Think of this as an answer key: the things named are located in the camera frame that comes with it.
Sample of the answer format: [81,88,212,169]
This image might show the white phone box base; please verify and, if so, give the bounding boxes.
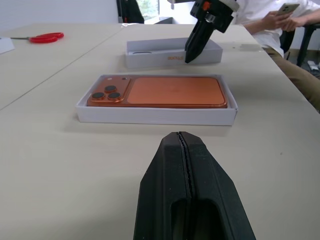
[75,73,240,126]

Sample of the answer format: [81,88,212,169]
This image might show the white phone box lid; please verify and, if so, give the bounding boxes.
[124,37,224,70]

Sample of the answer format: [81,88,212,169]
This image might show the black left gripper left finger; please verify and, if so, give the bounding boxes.
[132,131,193,240]

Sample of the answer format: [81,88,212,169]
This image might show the black chair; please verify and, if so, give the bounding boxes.
[296,23,320,68]

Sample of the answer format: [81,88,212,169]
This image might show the beige smartphone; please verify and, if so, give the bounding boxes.
[275,2,301,16]

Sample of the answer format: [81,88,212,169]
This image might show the white paper sheet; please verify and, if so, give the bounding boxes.
[0,36,15,55]

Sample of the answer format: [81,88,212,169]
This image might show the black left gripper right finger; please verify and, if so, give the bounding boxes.
[180,131,257,240]

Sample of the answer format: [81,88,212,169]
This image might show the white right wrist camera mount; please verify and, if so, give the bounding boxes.
[219,0,240,12]

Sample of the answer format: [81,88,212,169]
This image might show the person's left hand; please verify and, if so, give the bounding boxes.
[281,11,309,32]

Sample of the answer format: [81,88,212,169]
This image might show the person's right hand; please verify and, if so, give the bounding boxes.
[264,11,285,29]

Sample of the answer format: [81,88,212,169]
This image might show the person in white shirt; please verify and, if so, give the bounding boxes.
[241,0,320,113]

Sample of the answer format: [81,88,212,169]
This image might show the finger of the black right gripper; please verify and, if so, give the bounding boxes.
[184,21,205,64]
[193,23,214,60]

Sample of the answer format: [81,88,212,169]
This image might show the red handled scissors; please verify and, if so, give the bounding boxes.
[10,31,65,45]

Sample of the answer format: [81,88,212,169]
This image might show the orange smartphone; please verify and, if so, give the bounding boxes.
[86,75,229,109]

